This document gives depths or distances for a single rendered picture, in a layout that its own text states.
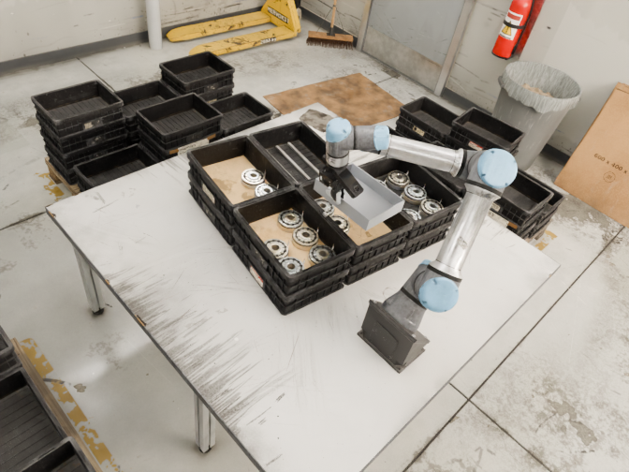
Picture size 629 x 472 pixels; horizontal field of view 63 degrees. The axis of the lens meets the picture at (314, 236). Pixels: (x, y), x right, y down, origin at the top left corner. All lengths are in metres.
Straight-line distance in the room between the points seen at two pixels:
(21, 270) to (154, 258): 1.18
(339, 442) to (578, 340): 1.97
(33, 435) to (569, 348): 2.65
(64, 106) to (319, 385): 2.32
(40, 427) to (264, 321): 0.87
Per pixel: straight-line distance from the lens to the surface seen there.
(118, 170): 3.22
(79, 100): 3.44
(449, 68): 4.95
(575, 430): 2.99
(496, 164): 1.63
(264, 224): 2.05
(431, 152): 1.74
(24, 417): 2.19
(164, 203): 2.33
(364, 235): 2.09
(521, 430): 2.84
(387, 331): 1.79
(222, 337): 1.86
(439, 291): 1.63
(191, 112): 3.30
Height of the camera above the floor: 2.25
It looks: 44 degrees down
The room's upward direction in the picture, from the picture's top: 11 degrees clockwise
